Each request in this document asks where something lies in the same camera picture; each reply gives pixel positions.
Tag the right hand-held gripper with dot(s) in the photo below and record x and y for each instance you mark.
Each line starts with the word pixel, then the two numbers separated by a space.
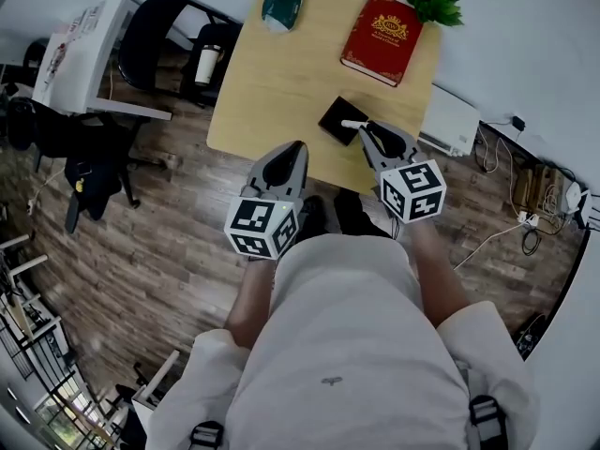
pixel 412 190

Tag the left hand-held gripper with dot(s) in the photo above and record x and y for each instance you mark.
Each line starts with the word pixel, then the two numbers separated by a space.
pixel 255 225

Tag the black pen holder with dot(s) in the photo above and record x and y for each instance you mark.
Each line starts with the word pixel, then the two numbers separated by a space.
pixel 335 115

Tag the person's left forearm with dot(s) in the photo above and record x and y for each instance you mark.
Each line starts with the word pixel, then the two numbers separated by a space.
pixel 248 298

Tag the person's right forearm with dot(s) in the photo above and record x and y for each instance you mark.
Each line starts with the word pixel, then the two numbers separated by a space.
pixel 436 274

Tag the person's black shoe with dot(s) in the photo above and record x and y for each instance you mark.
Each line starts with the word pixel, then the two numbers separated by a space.
pixel 313 218
pixel 356 216

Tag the white air conditioner unit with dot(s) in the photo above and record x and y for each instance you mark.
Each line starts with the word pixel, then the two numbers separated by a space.
pixel 452 120

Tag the red hardcover book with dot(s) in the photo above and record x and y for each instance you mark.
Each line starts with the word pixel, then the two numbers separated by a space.
pixel 382 35

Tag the white tumbler cup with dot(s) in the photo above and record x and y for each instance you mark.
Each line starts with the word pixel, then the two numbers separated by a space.
pixel 206 66

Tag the black power adapter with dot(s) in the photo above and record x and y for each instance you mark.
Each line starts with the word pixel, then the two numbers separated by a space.
pixel 518 123

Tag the wooden box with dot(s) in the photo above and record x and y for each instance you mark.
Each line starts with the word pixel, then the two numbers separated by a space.
pixel 532 185

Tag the green leafy plant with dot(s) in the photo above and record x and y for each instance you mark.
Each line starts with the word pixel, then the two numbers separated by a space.
pixel 438 7

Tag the white power strip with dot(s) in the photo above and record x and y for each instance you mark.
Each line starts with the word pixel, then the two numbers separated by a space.
pixel 529 218

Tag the green and white bag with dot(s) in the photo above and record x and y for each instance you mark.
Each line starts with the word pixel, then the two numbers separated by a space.
pixel 281 10

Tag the person's white shirt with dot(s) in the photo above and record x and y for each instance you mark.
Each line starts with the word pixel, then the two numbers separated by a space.
pixel 347 345

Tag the black armchair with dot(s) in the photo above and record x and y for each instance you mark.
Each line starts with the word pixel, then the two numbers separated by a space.
pixel 140 40

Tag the black office chair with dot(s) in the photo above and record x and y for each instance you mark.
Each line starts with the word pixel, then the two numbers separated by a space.
pixel 89 167

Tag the white router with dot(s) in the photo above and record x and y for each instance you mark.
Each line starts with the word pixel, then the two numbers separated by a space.
pixel 575 197

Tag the white desk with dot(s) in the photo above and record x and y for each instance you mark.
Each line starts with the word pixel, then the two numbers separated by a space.
pixel 79 59

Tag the small white table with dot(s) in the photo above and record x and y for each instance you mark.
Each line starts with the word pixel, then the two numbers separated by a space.
pixel 154 382

